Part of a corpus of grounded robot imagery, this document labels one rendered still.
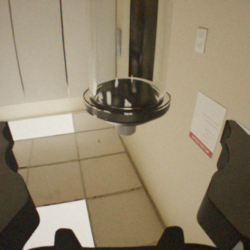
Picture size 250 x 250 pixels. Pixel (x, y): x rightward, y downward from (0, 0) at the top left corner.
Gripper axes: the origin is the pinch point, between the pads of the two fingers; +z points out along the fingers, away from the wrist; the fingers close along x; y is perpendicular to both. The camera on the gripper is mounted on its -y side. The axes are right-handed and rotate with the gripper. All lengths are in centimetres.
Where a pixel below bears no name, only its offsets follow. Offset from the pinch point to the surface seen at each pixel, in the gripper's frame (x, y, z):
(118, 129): 0.2, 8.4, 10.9
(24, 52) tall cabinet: -119, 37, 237
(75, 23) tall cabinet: -52, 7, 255
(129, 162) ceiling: 14, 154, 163
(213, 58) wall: 43, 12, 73
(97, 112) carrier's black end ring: -2.0, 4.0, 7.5
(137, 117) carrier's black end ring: 2.0, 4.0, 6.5
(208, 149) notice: 45, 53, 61
